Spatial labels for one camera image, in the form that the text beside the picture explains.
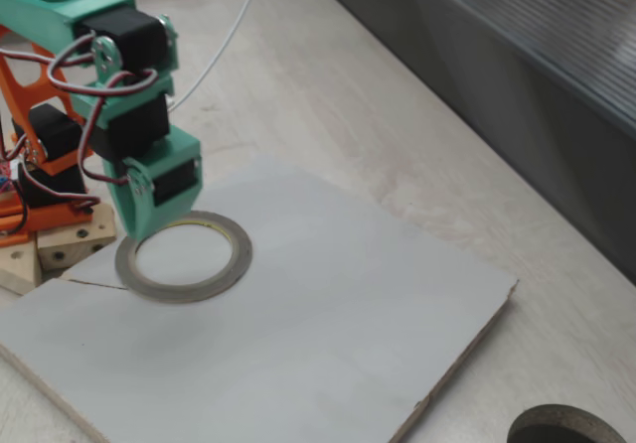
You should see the white-topped plywood board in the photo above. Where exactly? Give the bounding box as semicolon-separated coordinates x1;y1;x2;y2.
0;157;521;443

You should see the white USB cable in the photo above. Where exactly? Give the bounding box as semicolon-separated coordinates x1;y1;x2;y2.
166;0;269;112

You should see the grey ring of tape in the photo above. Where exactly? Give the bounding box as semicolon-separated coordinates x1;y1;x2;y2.
114;210;253;304

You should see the short pale wooden base block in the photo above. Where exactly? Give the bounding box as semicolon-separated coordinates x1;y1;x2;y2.
37;204;118;272

